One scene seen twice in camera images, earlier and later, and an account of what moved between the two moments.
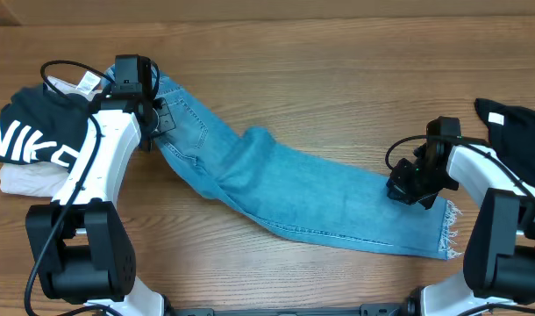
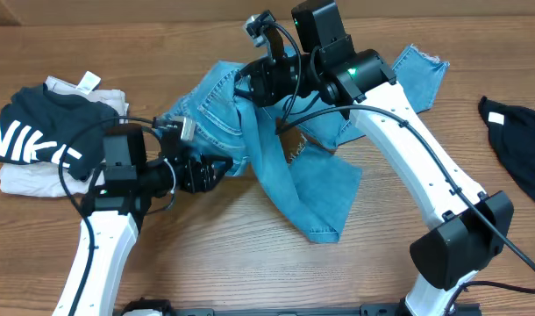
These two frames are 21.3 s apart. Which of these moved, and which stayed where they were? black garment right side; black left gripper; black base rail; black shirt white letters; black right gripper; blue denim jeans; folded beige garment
Moved: black left gripper; blue denim jeans; black right gripper
Stayed: black garment right side; folded beige garment; black base rail; black shirt white letters
